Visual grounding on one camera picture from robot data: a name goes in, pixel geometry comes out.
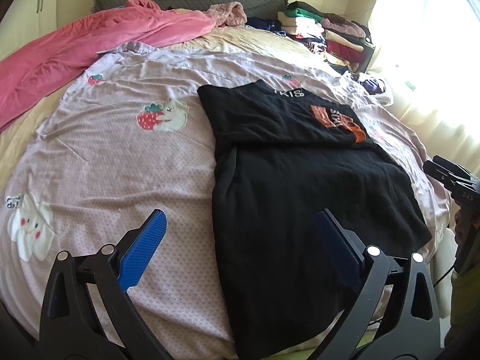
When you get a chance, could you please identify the black sweater orange patches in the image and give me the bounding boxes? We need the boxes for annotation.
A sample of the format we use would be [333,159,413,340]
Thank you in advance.
[198,80,431,359]

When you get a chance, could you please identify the stack of folded clothes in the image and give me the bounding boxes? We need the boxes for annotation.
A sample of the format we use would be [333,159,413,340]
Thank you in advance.
[277,1,375,72]

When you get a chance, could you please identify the right hand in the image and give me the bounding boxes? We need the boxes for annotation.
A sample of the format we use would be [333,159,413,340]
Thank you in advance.
[454,209,467,246]

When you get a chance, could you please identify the pink strawberry print quilt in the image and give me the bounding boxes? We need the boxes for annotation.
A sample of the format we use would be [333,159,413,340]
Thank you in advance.
[1,42,451,359]

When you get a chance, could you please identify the pink plush blanket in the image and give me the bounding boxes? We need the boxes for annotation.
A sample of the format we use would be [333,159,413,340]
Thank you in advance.
[1,0,216,129]

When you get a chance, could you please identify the beige bed sheet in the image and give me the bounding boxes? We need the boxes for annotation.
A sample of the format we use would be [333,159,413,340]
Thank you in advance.
[1,27,335,184]

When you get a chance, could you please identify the dark blue garment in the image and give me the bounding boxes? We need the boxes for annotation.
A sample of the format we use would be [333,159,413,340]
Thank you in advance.
[246,17,287,37]

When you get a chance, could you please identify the pink knitted garment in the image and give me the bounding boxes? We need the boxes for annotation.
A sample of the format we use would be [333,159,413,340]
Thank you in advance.
[205,2,247,28]

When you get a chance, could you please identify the white built-in wardrobe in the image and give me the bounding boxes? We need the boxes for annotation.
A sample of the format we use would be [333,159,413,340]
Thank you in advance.
[1,0,57,59]

